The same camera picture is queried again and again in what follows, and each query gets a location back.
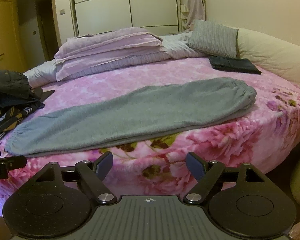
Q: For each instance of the pink folded duvet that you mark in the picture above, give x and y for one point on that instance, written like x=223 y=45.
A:
x=110 y=47

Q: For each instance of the pink floral blanket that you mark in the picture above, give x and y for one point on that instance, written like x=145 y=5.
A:
x=165 y=80

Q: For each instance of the navy striped garment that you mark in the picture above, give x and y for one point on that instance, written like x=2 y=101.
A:
x=7 y=118

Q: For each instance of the pink hanging garment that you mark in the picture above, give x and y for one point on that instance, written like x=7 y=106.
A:
x=196 y=7

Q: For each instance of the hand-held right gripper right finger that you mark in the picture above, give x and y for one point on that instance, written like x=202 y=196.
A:
x=195 y=166

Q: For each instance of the white striped quilt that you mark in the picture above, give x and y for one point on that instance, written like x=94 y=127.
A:
x=180 y=47

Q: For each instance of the cream wardrobe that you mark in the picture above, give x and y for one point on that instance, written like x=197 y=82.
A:
x=125 y=2

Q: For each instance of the grey pillow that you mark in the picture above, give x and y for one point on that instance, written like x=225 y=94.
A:
x=212 y=37

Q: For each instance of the cream padded headboard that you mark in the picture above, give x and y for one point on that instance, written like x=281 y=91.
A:
x=272 y=55

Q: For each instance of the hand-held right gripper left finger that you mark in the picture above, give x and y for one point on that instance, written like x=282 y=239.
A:
x=105 y=165

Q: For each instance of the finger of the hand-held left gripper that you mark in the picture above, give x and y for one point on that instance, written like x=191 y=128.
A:
x=15 y=162

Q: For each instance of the yellow wooden door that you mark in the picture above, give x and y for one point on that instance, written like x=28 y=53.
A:
x=5 y=30

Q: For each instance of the black folded pants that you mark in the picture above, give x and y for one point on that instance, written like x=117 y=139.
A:
x=235 y=65

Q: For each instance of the wall light switch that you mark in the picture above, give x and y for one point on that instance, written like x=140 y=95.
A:
x=62 y=11

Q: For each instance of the grey pants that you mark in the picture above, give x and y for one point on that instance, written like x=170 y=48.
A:
x=130 y=112

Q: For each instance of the dark grey garment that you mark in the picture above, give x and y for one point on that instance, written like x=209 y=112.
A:
x=10 y=82

